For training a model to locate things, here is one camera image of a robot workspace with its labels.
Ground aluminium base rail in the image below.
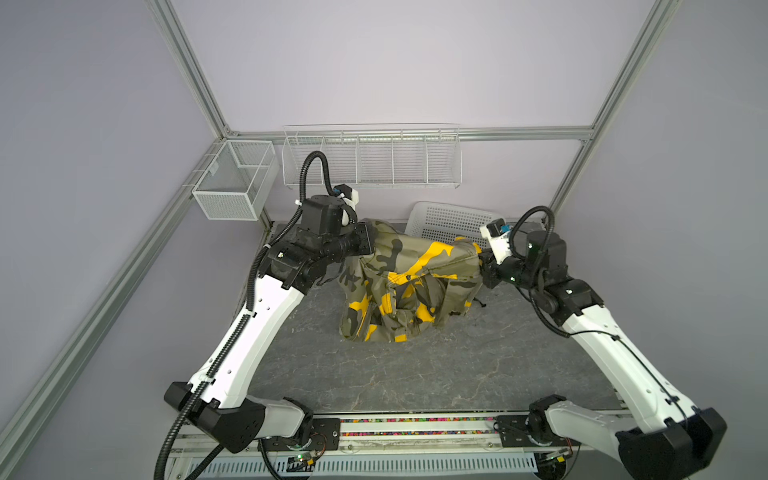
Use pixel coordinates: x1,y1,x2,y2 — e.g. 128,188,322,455
164,411,596,479

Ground white plastic laundry basket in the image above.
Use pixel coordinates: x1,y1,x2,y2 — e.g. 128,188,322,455
405,201,501,249

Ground small white mesh box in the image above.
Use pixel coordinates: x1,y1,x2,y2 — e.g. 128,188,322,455
192,140,279,221

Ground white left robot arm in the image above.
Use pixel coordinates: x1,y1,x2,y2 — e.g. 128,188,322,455
164,221,376,453

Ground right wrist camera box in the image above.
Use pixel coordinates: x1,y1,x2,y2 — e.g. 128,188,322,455
480,218,513,265

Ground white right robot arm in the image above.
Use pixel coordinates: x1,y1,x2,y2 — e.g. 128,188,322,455
480,251,727,479

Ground camouflage yellow green trousers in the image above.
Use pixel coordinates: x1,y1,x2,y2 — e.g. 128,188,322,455
338,220,482,343

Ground long white wire shelf basket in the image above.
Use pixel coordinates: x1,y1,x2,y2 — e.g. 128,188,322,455
282,123,463,188

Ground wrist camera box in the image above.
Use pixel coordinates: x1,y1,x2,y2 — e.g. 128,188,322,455
300,184,359,236
480,218,513,265

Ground black corrugated cable conduit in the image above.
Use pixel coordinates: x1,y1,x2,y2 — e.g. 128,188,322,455
152,151,337,480

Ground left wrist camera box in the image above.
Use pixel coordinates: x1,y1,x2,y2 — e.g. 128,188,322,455
300,184,359,236

